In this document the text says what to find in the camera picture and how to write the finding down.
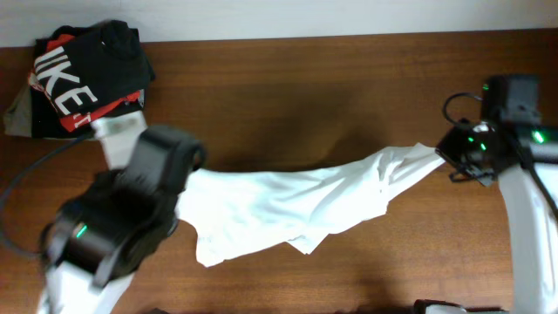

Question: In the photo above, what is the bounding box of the white t-shirt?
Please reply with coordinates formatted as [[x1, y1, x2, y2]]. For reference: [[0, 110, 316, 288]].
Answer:
[[176, 143, 444, 267]]

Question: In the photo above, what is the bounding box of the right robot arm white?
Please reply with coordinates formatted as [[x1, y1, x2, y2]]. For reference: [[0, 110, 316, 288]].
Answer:
[[436, 74, 557, 313]]

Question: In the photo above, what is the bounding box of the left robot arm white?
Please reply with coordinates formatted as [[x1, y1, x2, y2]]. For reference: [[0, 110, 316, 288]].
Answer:
[[37, 112, 206, 313]]

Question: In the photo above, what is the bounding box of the black Nike t-shirt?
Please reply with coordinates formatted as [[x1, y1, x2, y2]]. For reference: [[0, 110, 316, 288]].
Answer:
[[33, 20, 155, 117]]

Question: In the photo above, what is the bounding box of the black folded garment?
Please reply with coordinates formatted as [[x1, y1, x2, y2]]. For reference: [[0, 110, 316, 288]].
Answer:
[[28, 85, 145, 140]]

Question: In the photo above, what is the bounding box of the grey folded garment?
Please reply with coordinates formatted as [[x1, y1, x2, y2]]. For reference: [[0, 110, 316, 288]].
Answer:
[[3, 85, 32, 138]]

